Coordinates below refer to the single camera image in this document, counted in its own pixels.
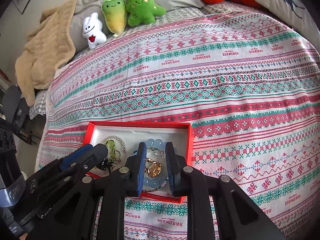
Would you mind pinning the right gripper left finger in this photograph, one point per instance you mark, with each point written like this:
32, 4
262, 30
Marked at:
133, 184

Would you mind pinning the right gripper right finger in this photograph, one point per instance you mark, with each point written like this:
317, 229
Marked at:
179, 181

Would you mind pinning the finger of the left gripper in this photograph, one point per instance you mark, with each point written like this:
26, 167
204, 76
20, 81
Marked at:
68, 160
83, 165

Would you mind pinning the gold hair clip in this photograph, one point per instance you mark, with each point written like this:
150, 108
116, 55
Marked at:
152, 168

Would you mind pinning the red jewelry box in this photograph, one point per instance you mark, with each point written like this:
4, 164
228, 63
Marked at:
122, 140

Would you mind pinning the black hair claw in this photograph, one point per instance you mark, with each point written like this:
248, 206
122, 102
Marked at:
106, 165

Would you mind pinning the black chair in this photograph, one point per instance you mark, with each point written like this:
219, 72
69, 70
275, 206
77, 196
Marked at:
16, 111

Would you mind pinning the patterned bed cloth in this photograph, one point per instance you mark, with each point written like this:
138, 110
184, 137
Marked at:
247, 84

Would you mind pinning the beige quilted blanket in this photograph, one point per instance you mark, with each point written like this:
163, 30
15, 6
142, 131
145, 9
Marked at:
48, 48

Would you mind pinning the white bunny plush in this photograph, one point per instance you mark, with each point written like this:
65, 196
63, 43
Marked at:
92, 31

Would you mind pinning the green carrot plush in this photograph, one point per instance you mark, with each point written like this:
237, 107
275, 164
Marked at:
115, 14

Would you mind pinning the green tree plush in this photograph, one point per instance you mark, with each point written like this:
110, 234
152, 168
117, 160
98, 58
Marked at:
143, 11

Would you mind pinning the white deer pillow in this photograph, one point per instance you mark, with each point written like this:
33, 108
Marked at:
296, 15

